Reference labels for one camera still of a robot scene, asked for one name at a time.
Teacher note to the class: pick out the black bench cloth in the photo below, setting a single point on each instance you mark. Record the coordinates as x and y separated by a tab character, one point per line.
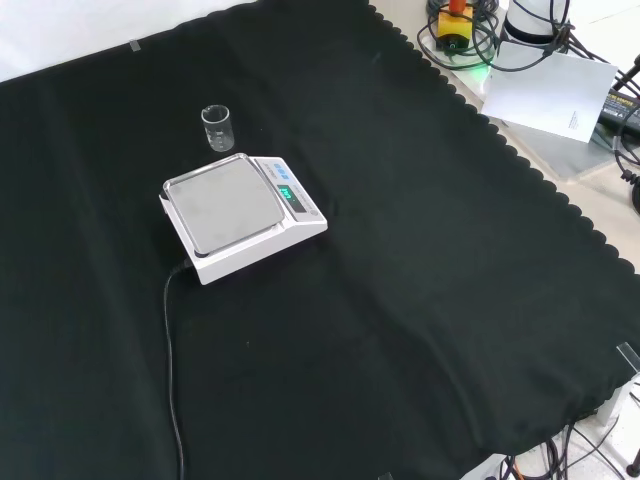
350	300

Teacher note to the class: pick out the grey tape strip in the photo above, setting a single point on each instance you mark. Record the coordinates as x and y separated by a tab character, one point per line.
134	46

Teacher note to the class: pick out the small clear glass beaker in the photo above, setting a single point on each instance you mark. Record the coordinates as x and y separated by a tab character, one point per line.
218	127

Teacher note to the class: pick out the black power adapter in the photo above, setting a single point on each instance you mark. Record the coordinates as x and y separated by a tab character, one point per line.
620	111

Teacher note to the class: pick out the white paper sheet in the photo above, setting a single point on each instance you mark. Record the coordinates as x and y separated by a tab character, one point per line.
550	95

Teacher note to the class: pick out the clear tape strip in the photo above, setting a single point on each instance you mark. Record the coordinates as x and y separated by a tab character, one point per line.
628	355

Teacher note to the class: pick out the yellow stop button box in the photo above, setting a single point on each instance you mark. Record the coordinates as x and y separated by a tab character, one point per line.
454	27

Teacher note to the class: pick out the white electronic balance steel pan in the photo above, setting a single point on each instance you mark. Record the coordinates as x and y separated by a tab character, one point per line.
235	210

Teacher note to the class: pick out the black tripod leg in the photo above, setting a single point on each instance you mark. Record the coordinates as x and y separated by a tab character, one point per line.
629	76

